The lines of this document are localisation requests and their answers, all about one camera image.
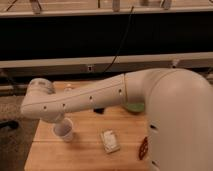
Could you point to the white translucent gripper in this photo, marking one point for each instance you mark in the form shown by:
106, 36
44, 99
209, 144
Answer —
61, 127

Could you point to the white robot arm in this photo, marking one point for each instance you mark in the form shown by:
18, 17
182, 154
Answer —
178, 102

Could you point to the green ceramic bowl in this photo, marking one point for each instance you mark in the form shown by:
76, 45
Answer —
134, 107

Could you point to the white power strip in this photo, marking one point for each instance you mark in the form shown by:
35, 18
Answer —
68, 87

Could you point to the white wrapped packet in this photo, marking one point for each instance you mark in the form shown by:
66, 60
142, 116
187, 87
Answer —
110, 142

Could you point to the black chair base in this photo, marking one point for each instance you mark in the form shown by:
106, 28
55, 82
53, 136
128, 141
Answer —
11, 124

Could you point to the red brown pepper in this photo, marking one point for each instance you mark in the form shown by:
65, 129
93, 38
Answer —
143, 148

